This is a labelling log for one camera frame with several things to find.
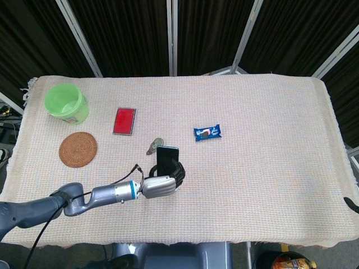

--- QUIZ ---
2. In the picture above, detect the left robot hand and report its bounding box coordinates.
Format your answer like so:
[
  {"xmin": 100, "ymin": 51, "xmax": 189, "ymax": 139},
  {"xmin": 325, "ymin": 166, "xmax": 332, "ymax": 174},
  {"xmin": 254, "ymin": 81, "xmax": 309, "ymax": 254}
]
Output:
[{"xmin": 139, "ymin": 161, "xmax": 187, "ymax": 200}]

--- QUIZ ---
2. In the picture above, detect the green plastic bucket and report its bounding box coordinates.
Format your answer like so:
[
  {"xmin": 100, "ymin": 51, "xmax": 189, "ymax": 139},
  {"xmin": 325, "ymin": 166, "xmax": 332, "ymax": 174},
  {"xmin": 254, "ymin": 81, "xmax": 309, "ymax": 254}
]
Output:
[{"xmin": 44, "ymin": 84, "xmax": 90, "ymax": 125}]

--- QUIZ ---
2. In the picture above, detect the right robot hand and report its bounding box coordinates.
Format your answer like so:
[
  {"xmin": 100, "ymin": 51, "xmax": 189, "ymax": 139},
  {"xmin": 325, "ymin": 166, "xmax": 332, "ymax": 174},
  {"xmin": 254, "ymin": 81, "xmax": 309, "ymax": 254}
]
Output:
[{"xmin": 343, "ymin": 197, "xmax": 359, "ymax": 214}]

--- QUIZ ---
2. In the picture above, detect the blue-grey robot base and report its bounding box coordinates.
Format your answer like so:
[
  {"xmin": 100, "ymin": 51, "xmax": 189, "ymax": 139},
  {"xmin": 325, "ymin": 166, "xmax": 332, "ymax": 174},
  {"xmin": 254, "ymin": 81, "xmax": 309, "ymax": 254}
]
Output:
[{"xmin": 112, "ymin": 242, "xmax": 233, "ymax": 269}]

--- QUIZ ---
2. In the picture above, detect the beige woven tablecloth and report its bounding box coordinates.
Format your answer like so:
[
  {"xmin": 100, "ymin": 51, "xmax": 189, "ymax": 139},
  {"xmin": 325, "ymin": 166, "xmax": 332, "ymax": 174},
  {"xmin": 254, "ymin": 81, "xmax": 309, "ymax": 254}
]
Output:
[{"xmin": 0, "ymin": 73, "xmax": 359, "ymax": 251}]

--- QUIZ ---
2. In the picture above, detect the red ink pad case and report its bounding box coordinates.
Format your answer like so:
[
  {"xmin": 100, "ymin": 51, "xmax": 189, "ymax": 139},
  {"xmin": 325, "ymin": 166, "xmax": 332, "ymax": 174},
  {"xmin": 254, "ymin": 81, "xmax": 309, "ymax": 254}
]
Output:
[{"xmin": 112, "ymin": 107, "xmax": 137, "ymax": 137}]

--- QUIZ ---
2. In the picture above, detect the grey correction tape dispenser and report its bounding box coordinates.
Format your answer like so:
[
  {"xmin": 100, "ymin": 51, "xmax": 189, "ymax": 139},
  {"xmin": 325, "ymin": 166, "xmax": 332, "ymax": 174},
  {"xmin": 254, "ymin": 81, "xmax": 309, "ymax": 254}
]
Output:
[{"xmin": 145, "ymin": 137, "xmax": 165, "ymax": 156}]

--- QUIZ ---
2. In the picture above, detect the black smartphone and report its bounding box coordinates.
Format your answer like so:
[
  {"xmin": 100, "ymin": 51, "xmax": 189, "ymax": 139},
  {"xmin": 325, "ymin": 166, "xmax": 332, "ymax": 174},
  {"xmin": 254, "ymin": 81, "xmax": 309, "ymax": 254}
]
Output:
[{"xmin": 155, "ymin": 145, "xmax": 180, "ymax": 176}]

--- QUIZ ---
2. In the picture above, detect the round woven rattan coaster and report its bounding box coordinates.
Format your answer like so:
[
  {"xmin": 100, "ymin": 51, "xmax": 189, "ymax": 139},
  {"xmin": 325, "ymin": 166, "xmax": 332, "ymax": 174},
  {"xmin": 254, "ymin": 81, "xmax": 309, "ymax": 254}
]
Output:
[{"xmin": 58, "ymin": 132, "xmax": 98, "ymax": 169}]

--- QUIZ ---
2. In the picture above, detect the metal table leg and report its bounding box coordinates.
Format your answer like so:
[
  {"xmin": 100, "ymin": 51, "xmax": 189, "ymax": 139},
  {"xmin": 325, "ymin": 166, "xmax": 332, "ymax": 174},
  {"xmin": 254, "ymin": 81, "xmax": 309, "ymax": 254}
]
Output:
[{"xmin": 245, "ymin": 242, "xmax": 254, "ymax": 269}]

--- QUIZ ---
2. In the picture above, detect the orange snack bag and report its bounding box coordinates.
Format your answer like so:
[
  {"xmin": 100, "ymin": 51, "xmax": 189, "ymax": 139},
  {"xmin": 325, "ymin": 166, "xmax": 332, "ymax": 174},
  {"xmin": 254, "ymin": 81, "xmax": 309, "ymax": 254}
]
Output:
[{"xmin": 271, "ymin": 252, "xmax": 318, "ymax": 269}]

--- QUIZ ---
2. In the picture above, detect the blue cookie packet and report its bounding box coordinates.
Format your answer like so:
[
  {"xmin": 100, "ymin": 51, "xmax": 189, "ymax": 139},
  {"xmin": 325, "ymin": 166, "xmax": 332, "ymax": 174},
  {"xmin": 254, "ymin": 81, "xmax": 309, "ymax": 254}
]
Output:
[{"xmin": 193, "ymin": 124, "xmax": 223, "ymax": 142}]

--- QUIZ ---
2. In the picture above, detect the white screen frame post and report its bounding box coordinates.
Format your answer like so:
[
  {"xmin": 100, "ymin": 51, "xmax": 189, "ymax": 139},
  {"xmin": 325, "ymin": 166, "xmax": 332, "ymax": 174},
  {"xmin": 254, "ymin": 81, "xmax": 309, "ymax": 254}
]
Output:
[
  {"xmin": 166, "ymin": 0, "xmax": 179, "ymax": 76},
  {"xmin": 230, "ymin": 0, "xmax": 265, "ymax": 75},
  {"xmin": 311, "ymin": 27, "xmax": 359, "ymax": 80},
  {"xmin": 55, "ymin": 0, "xmax": 103, "ymax": 78},
  {"xmin": 0, "ymin": 91, "xmax": 25, "ymax": 115}
]

